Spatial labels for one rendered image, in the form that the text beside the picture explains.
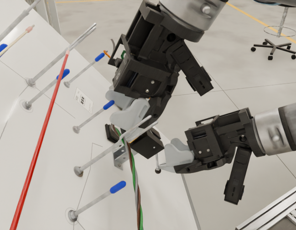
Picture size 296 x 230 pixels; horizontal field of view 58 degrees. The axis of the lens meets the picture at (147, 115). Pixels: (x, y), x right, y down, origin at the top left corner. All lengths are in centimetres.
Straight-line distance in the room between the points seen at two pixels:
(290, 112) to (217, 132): 12
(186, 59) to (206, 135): 16
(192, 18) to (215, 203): 161
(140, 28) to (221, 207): 159
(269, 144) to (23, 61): 42
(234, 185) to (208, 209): 131
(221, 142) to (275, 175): 166
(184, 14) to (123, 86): 12
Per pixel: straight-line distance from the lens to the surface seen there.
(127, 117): 40
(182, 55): 37
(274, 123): 46
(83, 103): 54
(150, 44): 35
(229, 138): 50
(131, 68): 34
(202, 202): 184
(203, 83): 42
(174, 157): 53
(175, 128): 235
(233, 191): 52
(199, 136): 49
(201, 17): 33
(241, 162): 50
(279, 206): 167
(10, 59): 47
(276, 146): 47
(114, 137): 54
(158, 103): 37
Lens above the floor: 147
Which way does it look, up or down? 36 degrees down
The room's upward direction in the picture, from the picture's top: straight up
